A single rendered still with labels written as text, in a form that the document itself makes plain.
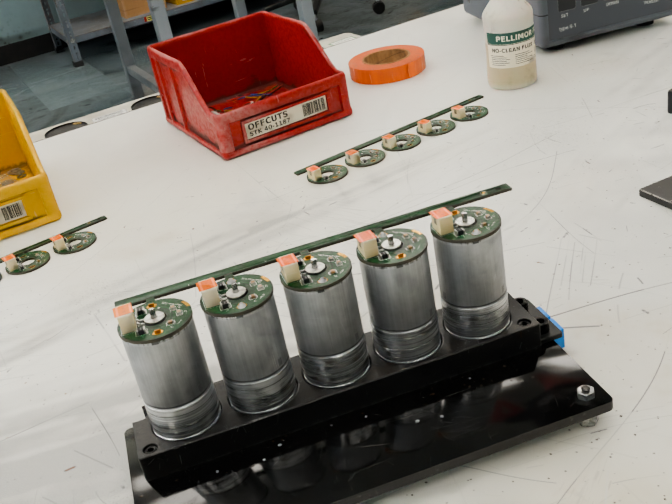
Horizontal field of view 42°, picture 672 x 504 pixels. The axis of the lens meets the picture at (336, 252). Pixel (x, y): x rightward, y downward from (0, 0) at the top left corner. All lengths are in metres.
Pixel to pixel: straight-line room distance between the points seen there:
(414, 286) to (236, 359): 0.07
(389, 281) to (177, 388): 0.08
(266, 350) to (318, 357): 0.02
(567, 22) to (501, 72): 0.08
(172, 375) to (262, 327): 0.03
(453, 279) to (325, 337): 0.05
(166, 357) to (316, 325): 0.05
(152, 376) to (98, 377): 0.10
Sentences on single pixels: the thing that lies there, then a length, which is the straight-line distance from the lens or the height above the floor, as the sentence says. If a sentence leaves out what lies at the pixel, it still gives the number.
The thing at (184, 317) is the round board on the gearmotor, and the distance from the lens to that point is 0.29.
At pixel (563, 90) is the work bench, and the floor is 0.75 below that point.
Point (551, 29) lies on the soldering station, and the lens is 0.67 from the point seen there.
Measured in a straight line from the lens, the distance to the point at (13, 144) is 0.66.
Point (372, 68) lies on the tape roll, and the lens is 0.67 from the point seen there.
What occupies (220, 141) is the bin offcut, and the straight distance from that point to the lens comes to 0.58.
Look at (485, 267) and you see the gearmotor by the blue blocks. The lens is 0.31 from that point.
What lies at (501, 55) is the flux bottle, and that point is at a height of 0.78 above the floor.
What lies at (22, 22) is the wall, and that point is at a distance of 4.73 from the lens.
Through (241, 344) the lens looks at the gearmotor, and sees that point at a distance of 0.29.
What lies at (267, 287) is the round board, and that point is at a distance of 0.29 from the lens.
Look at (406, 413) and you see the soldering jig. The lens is 0.31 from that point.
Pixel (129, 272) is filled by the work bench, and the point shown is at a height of 0.75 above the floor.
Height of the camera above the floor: 0.96
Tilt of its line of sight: 28 degrees down
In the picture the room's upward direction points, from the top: 11 degrees counter-clockwise
